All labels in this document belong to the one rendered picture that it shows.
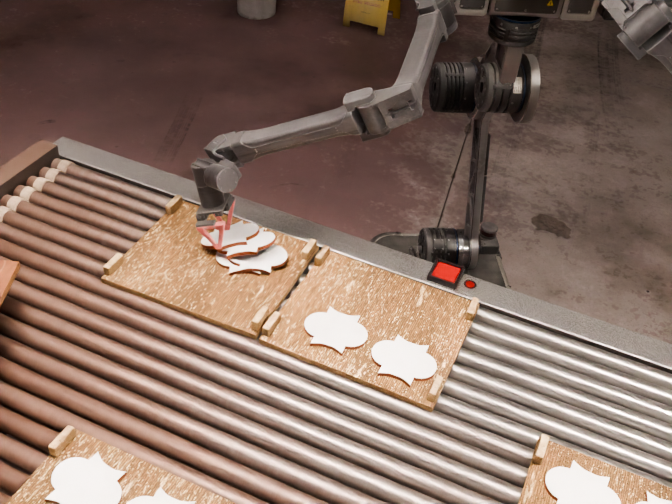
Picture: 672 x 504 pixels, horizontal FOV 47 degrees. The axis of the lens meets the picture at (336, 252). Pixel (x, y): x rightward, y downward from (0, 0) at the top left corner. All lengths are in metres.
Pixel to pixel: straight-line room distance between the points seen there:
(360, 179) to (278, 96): 0.89
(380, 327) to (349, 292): 0.13
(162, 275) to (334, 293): 0.41
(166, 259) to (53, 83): 2.86
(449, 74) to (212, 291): 1.32
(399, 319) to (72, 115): 2.89
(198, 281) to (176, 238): 0.17
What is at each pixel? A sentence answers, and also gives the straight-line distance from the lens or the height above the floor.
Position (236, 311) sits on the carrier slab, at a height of 0.94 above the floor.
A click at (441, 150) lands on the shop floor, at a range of 4.16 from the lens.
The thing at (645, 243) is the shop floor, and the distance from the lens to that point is 3.88.
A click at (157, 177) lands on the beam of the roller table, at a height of 0.91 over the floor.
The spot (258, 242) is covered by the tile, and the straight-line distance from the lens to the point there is 1.88.
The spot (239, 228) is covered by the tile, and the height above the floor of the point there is 0.97.
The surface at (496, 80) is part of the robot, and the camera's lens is 2.29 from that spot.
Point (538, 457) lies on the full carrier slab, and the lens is 1.60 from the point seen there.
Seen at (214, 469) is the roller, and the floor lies 0.91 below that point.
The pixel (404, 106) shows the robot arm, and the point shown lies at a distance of 1.69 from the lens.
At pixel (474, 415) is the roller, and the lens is 1.68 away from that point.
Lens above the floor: 2.20
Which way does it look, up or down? 40 degrees down
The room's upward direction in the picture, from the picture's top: 6 degrees clockwise
